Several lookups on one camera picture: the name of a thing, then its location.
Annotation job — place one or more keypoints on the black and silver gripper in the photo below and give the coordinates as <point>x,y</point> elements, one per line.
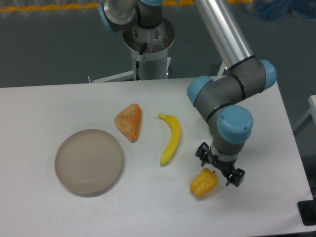
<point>225,163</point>

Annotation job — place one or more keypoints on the yellow toy bell pepper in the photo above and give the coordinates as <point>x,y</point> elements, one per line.
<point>204,183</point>

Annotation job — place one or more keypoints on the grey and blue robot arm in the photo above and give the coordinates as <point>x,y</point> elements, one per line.
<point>217,101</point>

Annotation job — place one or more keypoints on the green toy bell pepper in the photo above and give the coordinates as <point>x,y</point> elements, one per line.
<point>211,132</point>

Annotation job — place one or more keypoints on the yellow toy banana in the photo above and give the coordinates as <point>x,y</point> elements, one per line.
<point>170,149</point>

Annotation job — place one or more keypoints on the black device at table edge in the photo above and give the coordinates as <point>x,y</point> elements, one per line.
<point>307,210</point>

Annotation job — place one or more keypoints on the orange toy sandwich triangle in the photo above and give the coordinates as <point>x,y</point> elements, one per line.
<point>128,122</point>

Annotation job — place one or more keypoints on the white furniture edge at right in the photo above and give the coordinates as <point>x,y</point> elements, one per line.
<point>307,117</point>

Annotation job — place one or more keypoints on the beige round plate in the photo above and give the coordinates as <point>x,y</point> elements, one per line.
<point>89,162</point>

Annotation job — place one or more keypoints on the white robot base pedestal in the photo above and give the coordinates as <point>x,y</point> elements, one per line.
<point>149,53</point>

